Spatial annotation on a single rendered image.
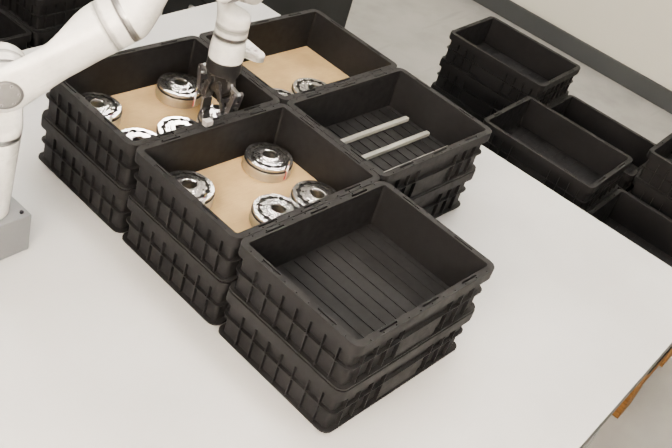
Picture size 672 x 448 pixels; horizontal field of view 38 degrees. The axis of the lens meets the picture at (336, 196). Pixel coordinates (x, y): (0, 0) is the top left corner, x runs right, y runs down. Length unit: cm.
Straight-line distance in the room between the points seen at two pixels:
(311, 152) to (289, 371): 53
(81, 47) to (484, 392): 98
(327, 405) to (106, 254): 56
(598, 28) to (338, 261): 342
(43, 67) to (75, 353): 49
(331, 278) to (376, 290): 9
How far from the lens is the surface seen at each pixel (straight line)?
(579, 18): 515
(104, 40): 166
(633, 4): 503
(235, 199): 195
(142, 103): 218
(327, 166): 204
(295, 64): 247
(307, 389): 172
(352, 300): 180
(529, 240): 238
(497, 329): 208
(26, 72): 167
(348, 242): 193
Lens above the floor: 200
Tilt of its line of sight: 35 degrees down
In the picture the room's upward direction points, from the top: 18 degrees clockwise
